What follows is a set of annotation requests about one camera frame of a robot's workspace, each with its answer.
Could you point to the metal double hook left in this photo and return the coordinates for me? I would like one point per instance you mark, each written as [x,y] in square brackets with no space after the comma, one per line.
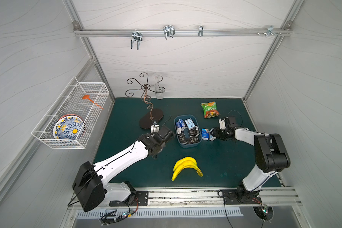
[137,38]

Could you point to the orange plastic spoon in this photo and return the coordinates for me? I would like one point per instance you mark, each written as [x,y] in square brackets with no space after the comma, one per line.
[87,97]

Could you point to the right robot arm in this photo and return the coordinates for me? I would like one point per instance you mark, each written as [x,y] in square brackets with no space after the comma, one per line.
[271,155]

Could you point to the metal bracket hook right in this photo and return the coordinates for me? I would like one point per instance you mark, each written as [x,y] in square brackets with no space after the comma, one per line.
[269,32]

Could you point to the aluminium rail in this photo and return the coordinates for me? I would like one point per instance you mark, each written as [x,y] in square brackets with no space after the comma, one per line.
[208,197]
[191,32]

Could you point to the white wire basket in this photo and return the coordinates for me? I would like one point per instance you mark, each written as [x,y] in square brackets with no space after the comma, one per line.
[70,102]

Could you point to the small metal hook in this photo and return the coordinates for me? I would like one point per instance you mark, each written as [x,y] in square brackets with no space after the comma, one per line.
[200,31]

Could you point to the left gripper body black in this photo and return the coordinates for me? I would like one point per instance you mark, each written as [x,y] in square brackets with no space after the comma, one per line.
[165,133]

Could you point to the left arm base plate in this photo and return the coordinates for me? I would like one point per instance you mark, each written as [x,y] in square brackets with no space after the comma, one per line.
[137,198]

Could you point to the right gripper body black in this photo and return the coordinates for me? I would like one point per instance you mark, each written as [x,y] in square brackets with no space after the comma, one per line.
[216,133]

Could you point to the clear glass cup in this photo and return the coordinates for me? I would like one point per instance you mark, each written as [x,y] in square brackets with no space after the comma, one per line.
[159,90]

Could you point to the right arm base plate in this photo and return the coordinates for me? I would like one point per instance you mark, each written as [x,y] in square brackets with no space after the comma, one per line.
[235,197]

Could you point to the yellow banana bunch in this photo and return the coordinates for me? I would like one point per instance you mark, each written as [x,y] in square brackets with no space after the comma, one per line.
[185,163]

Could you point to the metal double hook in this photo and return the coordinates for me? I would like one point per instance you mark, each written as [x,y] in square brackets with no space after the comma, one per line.
[169,31]
[137,38]

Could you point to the metal double hook middle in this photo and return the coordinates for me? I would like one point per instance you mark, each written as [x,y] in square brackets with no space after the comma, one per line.
[169,31]

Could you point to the blue yellow patterned plate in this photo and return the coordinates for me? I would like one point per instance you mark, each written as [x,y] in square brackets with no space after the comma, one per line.
[68,128]

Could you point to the teal plastic storage box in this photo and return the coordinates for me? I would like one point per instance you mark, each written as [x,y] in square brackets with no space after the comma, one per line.
[187,137]

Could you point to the green snack bag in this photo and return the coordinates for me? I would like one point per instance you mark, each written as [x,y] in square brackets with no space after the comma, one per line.
[210,110]

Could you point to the aluminium top rail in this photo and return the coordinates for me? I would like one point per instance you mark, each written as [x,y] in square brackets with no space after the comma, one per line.
[191,32]

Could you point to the aluminium front rail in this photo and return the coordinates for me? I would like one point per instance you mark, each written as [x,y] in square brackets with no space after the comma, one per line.
[208,197]

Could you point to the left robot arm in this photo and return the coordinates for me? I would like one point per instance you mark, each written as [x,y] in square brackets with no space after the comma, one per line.
[92,184]

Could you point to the metal scroll stand dark base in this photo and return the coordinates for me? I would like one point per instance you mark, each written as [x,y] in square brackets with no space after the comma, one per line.
[154,114]

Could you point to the white blue tissue pack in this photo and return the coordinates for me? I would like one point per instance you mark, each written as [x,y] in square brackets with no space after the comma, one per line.
[189,123]

